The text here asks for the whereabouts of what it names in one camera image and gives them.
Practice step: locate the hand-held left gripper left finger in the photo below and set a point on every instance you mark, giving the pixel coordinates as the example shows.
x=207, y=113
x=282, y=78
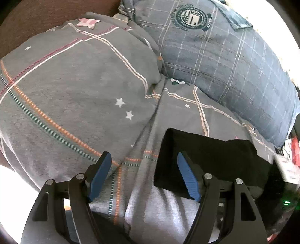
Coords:
x=101, y=172

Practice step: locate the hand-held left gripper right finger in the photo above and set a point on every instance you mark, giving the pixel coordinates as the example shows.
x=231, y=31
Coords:
x=187, y=176

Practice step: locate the blue plaid pillow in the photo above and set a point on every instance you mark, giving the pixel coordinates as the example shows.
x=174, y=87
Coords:
x=225, y=56

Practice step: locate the black pants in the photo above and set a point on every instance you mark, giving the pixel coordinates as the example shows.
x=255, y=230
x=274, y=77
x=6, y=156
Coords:
x=211, y=154

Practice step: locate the grey star-print quilt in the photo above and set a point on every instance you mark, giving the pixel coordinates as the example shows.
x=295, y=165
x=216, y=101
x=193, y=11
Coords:
x=75, y=98

